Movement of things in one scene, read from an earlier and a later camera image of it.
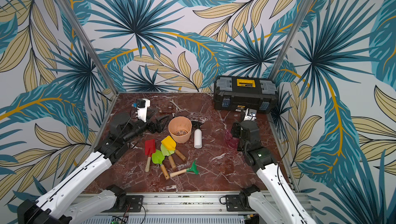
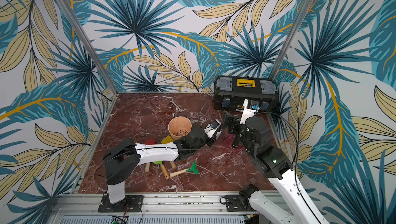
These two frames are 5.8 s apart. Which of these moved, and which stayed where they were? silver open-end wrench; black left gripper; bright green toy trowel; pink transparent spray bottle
Moved: black left gripper
Stayed: silver open-end wrench; bright green toy trowel; pink transparent spray bottle
